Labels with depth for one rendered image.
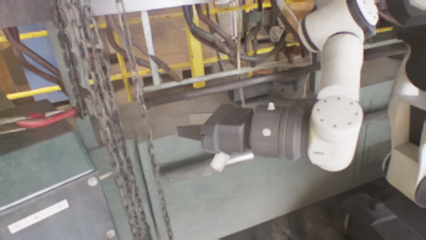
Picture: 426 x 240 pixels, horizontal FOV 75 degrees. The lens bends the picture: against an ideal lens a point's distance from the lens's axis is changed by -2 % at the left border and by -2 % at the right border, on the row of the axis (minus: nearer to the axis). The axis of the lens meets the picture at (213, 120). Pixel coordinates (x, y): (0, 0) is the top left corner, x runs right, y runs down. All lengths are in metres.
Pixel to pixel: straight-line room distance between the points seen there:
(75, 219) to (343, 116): 0.51
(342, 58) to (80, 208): 0.56
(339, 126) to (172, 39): 3.56
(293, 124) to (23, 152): 0.48
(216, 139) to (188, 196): 0.79
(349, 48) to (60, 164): 0.57
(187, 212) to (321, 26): 0.94
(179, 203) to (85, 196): 0.67
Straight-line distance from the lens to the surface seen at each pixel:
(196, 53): 2.58
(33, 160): 0.61
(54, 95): 3.73
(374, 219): 1.30
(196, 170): 1.05
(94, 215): 0.64
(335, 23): 0.59
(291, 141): 0.43
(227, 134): 0.45
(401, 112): 0.94
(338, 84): 0.50
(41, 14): 1.00
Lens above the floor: 1.06
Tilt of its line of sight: 24 degrees down
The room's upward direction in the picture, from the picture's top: 6 degrees counter-clockwise
